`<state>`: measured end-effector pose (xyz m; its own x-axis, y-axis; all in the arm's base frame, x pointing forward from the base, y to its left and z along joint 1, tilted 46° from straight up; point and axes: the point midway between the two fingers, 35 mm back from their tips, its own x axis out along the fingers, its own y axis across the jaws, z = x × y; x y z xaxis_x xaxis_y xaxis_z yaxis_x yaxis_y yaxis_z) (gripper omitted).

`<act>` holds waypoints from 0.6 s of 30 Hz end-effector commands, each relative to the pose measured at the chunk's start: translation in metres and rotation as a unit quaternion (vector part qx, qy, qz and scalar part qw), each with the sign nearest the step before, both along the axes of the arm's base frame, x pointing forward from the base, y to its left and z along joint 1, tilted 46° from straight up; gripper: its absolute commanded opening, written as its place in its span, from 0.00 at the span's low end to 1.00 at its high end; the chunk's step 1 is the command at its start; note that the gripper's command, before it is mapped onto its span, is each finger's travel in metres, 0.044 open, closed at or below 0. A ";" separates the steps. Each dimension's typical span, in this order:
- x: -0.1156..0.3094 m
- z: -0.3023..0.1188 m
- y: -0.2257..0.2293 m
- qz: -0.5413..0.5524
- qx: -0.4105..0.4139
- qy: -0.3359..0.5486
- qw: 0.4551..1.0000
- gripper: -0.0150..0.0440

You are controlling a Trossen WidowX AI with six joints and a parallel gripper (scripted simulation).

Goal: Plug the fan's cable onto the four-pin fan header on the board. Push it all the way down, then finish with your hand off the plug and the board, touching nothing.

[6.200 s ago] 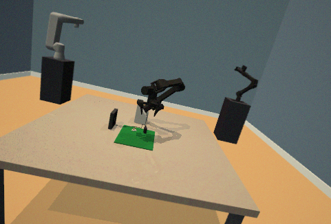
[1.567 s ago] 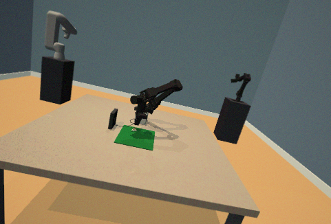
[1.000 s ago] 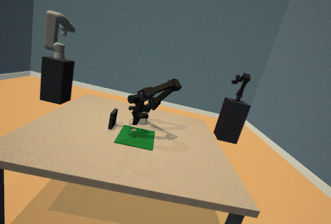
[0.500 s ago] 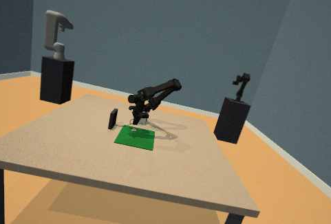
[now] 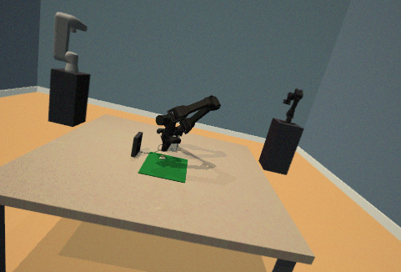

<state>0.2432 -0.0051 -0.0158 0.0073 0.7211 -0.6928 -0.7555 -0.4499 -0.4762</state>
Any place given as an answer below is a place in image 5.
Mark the green circuit board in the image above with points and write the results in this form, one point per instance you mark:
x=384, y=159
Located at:
x=165, y=167

